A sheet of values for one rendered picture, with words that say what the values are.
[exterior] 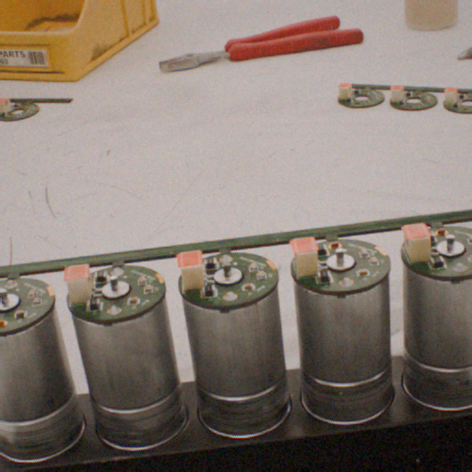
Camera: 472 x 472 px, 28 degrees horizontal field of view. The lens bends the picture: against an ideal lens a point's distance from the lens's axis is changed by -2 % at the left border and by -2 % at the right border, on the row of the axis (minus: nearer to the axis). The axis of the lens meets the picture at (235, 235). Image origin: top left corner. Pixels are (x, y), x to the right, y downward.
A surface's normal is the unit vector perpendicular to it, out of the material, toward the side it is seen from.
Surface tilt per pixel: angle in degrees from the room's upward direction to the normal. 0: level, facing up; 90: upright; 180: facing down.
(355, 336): 90
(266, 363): 90
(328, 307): 90
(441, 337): 90
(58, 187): 0
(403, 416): 0
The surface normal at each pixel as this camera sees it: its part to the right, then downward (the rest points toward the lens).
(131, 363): 0.19, 0.46
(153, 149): -0.10, -0.87
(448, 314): -0.24, 0.49
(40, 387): 0.52, 0.37
